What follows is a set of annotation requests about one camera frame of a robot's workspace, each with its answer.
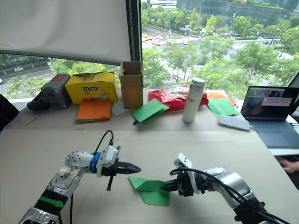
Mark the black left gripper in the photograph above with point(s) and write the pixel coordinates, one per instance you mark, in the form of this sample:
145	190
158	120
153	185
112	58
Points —
109	171

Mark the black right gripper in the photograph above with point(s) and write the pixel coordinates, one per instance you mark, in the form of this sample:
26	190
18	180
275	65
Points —
185	184

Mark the green paper sheet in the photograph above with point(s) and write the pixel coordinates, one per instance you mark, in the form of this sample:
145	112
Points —
151	193
85	121

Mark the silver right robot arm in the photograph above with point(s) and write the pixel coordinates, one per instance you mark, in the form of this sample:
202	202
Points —
231	182

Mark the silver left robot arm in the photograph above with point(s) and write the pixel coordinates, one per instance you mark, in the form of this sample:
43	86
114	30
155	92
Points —
77	161

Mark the pale grey paper sheet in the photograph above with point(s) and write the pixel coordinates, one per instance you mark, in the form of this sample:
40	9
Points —
118	109

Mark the green folded paper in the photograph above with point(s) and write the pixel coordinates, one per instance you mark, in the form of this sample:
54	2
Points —
149	110

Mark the orange paper sheet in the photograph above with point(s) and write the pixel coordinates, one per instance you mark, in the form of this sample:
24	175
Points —
216	95

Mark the bystander bare hand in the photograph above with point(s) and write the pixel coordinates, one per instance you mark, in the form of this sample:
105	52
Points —
290	166

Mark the small black clip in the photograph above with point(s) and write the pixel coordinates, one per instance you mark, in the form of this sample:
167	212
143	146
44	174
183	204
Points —
135	122

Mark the orange folded paper stack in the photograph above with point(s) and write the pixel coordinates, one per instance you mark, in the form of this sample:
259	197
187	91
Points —
93	110

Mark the tall brown cardboard box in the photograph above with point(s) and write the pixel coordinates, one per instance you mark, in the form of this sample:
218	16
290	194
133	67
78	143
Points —
130	93

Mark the white bottle with red print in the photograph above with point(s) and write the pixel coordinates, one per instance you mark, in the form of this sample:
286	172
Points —
190	109

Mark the red snack bag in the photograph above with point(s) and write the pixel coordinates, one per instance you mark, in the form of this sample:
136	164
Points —
168	98

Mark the smartphone with pale case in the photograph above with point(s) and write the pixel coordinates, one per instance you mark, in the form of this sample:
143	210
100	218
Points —
233	123

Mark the green paper pile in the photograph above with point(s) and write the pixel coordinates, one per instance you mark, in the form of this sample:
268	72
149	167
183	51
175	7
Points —
222	107

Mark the yellow candy box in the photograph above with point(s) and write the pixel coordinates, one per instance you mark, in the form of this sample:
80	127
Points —
93	81

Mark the grey device with red label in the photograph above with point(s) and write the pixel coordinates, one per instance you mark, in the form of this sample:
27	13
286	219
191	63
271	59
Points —
56	92

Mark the black rounded device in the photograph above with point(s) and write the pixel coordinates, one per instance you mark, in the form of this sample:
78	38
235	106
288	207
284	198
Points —
37	105

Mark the dark grey open laptop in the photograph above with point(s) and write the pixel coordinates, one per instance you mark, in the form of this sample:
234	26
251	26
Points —
271	130

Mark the white roller blind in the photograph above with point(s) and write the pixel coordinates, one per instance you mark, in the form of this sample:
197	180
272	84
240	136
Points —
63	28

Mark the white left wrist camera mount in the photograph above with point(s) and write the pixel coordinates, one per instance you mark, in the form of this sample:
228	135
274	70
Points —
108	157

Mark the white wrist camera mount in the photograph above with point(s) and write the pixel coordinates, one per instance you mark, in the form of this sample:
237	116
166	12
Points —
108	157
183	161

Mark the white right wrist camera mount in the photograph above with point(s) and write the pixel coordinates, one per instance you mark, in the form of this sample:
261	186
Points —
183	161

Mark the dark window frame post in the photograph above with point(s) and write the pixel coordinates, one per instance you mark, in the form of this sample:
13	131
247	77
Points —
135	30

